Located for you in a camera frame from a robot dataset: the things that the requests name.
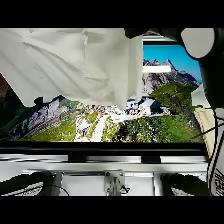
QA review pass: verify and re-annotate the black cable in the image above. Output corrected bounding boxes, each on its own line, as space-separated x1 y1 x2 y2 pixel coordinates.
42 184 72 197

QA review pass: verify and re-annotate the white garment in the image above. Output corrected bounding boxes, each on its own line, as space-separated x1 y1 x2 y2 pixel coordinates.
190 84 212 109

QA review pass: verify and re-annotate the cream shirt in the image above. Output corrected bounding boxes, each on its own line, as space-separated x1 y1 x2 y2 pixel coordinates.
0 28 145 112

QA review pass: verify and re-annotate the silver frame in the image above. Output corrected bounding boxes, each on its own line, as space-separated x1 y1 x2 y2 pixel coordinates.
0 34 224 197

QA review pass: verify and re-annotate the beige garment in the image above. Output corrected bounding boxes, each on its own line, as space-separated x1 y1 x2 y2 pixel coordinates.
193 106 217 158

